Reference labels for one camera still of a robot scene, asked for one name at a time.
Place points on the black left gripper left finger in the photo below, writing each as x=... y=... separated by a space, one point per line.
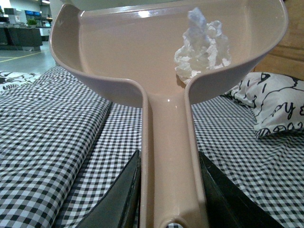
x=117 y=208

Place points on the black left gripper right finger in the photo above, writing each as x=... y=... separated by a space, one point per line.
x=227 y=205

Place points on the white tissue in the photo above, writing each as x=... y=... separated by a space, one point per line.
x=205 y=48

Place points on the beige plastic dustpan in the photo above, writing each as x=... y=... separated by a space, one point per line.
x=125 y=55

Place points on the black white checkered bedsheet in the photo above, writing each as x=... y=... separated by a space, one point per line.
x=62 y=146

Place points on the white pillow black doodles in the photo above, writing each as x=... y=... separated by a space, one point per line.
x=277 y=101

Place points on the wooden headboard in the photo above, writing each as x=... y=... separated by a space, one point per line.
x=287 y=58

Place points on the dark reception counter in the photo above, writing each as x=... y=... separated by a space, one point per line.
x=20 y=39

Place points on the potted plant on counter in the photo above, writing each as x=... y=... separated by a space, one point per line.
x=32 y=23

